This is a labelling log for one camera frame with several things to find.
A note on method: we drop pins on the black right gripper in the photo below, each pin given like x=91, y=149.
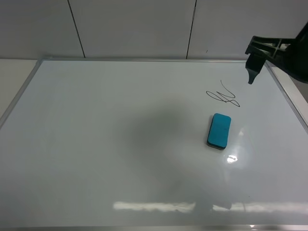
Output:
x=289, y=55

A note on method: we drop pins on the blue whiteboard eraser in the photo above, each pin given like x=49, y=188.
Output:
x=219, y=131

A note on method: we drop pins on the white whiteboard with aluminium frame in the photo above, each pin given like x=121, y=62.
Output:
x=115, y=144

